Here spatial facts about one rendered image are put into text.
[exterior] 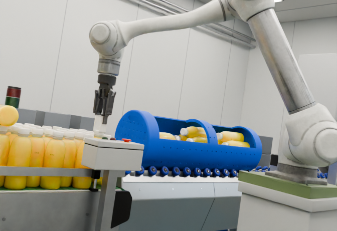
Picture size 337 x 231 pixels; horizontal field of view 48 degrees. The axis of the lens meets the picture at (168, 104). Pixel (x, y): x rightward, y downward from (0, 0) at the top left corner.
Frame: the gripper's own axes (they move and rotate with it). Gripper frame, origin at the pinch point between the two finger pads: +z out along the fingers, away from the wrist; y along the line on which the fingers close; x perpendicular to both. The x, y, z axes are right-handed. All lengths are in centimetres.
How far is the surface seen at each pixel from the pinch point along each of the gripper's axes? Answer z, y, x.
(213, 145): 4, -1, -68
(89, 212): 32.9, -10.0, 5.0
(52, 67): -54, 338, -117
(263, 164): 37, 187, -389
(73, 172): 18.3, -7.9, 12.7
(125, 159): 10.8, -21.1, 0.0
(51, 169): 17.6, -8.0, 21.6
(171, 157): 11.9, 0.1, -41.4
